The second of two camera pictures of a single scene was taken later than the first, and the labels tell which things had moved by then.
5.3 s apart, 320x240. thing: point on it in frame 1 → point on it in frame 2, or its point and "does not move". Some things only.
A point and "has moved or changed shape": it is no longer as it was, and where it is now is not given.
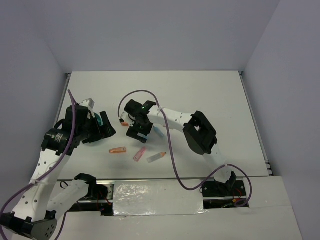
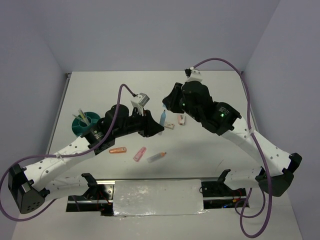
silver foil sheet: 134,198 does not move
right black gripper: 133,131 → 170,101
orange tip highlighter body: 157,157 does not move
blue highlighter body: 157,130 has moved or changed shape
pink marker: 139,154 does not move
